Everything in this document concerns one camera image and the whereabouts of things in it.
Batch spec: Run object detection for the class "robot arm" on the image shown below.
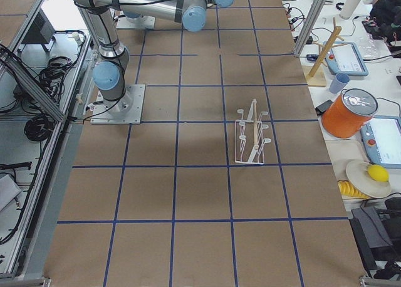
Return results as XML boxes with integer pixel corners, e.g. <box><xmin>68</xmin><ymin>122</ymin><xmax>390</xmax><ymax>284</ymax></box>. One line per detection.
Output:
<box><xmin>73</xmin><ymin>0</ymin><xmax>234</xmax><ymax>115</ymax></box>

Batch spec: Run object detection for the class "blue cup on desk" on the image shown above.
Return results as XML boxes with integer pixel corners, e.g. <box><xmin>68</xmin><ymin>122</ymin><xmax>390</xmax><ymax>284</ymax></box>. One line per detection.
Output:
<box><xmin>328</xmin><ymin>73</ymin><xmax>350</xmax><ymax>94</ymax></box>

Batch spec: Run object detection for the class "wooden mug tree stand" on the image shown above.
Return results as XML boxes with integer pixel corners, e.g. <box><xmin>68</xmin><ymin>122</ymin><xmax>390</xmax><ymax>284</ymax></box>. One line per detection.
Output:
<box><xmin>302</xmin><ymin>18</ymin><xmax>344</xmax><ymax>87</ymax></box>

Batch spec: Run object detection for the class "yellow banana toy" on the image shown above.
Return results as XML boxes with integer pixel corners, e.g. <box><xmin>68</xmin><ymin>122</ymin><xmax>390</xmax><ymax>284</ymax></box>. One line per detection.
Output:
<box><xmin>337</xmin><ymin>180</ymin><xmax>370</xmax><ymax>199</ymax></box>

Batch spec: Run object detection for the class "orange cylindrical container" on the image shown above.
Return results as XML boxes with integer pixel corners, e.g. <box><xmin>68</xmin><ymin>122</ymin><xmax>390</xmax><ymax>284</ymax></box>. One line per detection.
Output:
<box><xmin>321</xmin><ymin>88</ymin><xmax>378</xmax><ymax>138</ymax></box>

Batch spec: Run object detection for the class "beige round plate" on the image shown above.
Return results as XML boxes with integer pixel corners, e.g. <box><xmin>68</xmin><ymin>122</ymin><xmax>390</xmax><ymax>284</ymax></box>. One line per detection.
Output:
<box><xmin>345</xmin><ymin>160</ymin><xmax>392</xmax><ymax>198</ymax></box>

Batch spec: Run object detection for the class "teach pendant tablet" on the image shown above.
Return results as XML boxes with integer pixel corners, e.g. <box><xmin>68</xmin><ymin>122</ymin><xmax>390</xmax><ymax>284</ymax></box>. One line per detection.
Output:
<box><xmin>360</xmin><ymin>116</ymin><xmax>401</xmax><ymax>169</ymax></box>
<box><xmin>325</xmin><ymin>42</ymin><xmax>368</xmax><ymax>76</ymax></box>

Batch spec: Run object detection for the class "yellow lemon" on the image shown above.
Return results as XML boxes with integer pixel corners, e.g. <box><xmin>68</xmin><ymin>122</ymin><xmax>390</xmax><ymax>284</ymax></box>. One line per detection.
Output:
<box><xmin>367</xmin><ymin>165</ymin><xmax>389</xmax><ymax>182</ymax></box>

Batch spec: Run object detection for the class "white wire cup rack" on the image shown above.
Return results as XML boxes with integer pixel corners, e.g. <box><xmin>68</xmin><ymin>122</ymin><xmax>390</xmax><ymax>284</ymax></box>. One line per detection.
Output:
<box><xmin>234</xmin><ymin>98</ymin><xmax>271</xmax><ymax>165</ymax></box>

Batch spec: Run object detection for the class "black cable bundle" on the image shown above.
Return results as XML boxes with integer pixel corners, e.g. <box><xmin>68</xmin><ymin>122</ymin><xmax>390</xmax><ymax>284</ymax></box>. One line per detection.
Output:
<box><xmin>24</xmin><ymin>113</ymin><xmax>56</xmax><ymax>142</ymax></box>

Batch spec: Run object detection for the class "aluminium frame post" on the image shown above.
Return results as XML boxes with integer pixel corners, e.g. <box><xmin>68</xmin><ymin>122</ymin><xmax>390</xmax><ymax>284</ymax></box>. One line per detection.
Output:
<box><xmin>293</xmin><ymin>0</ymin><xmax>326</xmax><ymax>57</ymax></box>

